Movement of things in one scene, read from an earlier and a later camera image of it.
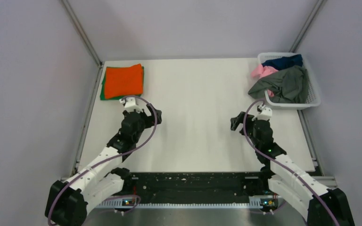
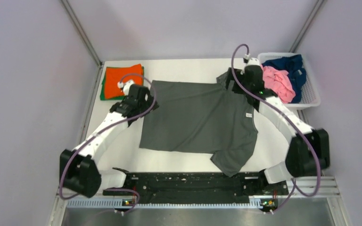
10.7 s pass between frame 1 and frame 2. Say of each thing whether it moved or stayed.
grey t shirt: moved
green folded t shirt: stayed
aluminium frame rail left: stayed
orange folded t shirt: stayed
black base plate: stayed
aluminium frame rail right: stayed
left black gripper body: moved
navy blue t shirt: stayed
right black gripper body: moved
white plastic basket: stayed
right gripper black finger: moved
